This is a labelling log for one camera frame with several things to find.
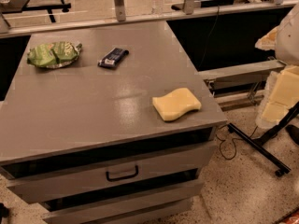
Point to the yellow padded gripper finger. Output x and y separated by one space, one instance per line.
268 41

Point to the yellow sponge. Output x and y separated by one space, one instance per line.
176 104

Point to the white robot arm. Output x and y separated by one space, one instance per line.
284 39

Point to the dark blue rxbar wrapper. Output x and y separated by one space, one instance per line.
112 59

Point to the grey drawer cabinet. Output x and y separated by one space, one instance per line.
61 130

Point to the green chip bag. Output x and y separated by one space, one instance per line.
54 55

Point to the grey metal rail frame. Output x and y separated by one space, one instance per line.
239 75

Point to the black drawer handle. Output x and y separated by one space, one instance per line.
122 175

